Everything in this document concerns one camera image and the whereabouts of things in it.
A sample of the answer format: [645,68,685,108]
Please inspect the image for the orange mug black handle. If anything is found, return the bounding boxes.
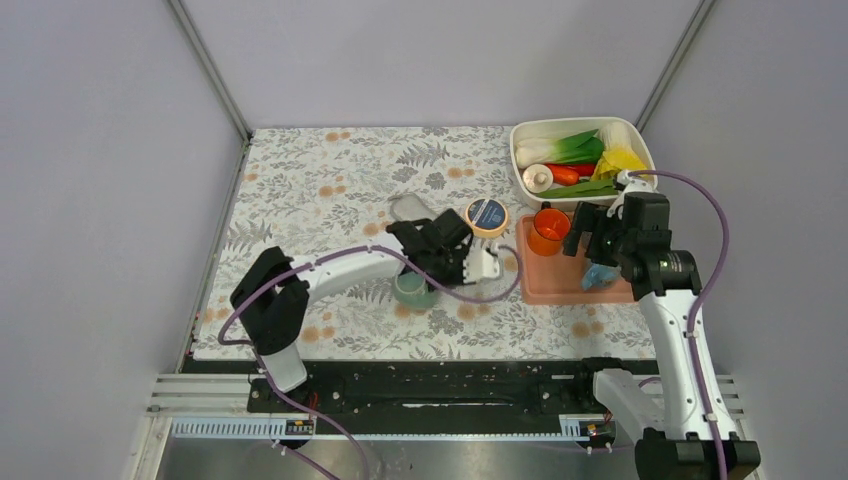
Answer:
[527,202,571,257]

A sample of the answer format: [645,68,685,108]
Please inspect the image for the teal green glazed mug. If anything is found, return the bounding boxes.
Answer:
[392,271,440,311]

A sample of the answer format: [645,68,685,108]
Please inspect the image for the blue butterfly mug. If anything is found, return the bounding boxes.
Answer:
[580,261,621,292]

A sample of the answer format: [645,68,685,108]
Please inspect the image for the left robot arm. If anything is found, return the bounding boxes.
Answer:
[230,209,474,411]

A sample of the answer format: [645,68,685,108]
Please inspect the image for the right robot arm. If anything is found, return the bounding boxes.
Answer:
[563,192,761,479]

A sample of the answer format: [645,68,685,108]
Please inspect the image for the toy green pea pod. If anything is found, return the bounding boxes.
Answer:
[536,179,617,199]

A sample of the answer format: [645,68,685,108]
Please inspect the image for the toy carrot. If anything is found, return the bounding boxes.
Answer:
[547,165,580,187]

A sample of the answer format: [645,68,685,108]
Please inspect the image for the toy red chili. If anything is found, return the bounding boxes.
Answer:
[568,163,596,177]

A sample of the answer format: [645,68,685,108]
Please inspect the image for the toy white mushroom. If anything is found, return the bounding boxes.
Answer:
[521,164,554,194]

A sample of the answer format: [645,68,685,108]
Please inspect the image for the pink plastic tray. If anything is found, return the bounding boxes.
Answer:
[515,215,634,305]

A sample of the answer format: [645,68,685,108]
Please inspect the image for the toy bok choy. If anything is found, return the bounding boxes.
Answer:
[514,129,605,169]

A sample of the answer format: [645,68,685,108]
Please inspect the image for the toy napa cabbage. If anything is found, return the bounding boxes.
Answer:
[596,121,636,159]

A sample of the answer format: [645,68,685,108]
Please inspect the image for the white rectangular bin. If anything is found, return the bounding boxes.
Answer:
[509,116,655,210]

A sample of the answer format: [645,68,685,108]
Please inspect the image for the floral tablecloth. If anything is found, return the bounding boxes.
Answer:
[192,126,654,361]

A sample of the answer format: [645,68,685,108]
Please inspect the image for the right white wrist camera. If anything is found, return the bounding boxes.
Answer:
[606,170,656,219]

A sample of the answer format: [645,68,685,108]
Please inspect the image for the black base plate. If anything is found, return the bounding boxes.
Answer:
[288,357,658,436]

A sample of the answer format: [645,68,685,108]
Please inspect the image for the white slotted cable duct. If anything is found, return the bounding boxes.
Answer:
[171,416,590,442]

